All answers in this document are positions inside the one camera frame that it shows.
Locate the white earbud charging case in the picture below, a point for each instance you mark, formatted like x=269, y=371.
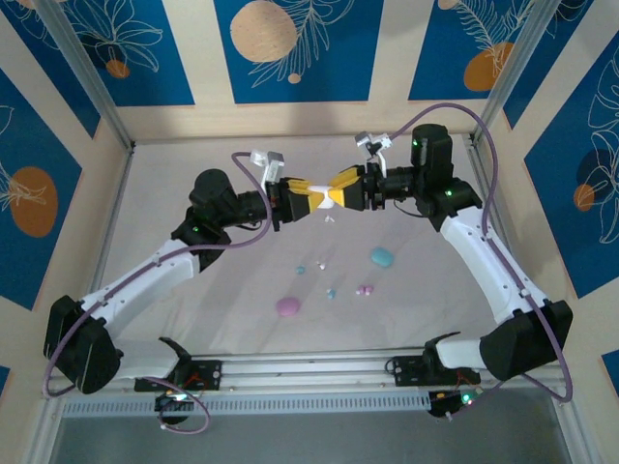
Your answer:
x=319, y=188

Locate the teal earbud charging case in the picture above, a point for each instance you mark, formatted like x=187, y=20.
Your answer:
x=382, y=256

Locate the pink earbud charging case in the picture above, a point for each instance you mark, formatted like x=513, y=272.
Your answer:
x=288, y=306

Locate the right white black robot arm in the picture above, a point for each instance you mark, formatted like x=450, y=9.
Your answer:
x=488, y=270

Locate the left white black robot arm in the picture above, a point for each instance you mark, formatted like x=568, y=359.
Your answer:
x=145, y=285

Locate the white table cloth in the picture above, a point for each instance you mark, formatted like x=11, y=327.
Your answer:
x=232, y=319

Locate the aluminium frame post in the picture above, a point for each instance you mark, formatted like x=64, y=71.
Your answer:
x=87, y=72
x=512, y=72

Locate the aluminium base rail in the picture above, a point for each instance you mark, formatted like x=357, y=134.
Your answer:
x=309, y=369

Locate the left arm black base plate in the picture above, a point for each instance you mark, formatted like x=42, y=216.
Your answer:
x=213, y=374

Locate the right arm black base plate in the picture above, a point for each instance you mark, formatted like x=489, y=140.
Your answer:
x=403, y=372

